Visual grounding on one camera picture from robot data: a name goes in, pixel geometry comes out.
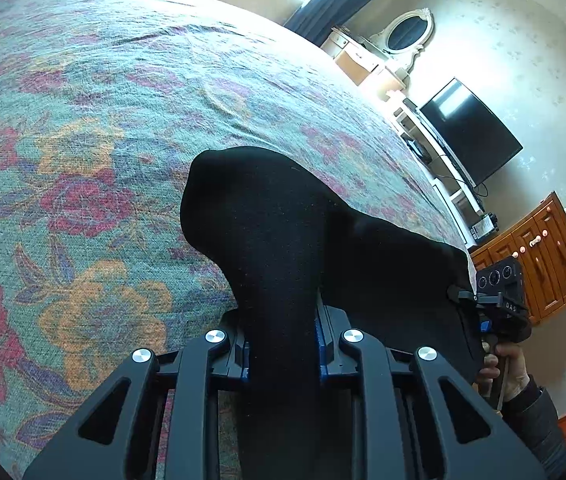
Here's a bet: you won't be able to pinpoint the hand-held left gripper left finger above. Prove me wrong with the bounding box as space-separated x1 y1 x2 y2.
23 310 251 480

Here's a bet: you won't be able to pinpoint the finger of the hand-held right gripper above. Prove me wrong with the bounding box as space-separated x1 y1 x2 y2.
448 285 478 306

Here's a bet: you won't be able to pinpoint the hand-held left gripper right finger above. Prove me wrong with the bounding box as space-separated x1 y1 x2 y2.
315 305 546 480

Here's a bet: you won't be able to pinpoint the black pants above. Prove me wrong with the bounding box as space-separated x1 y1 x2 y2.
179 146 486 480

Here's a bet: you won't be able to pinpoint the person's right forearm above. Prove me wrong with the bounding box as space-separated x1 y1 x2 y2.
500 375 566 466

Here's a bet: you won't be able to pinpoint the person's right hand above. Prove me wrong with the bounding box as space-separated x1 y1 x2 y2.
478 345 531 408

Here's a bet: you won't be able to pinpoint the wooden cabinet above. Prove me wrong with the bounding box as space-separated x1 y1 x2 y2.
468 191 566 323

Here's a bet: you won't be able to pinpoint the black box device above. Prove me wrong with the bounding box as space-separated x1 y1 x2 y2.
470 214 498 238

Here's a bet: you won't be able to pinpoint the white television stand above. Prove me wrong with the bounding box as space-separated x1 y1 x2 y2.
390 95 498 246

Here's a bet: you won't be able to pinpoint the black flat television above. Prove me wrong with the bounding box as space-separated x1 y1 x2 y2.
419 77 524 188

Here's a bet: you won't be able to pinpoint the white dressing table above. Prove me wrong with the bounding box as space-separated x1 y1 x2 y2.
322 27 408 96

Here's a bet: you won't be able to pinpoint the floral bed blanket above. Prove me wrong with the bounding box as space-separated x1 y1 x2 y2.
0 0 471 480

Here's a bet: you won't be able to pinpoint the dark blue curtain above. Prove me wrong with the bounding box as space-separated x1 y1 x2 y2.
285 0 426 46

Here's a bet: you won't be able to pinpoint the oval mirror white frame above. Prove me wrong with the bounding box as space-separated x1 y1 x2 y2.
368 7 434 73

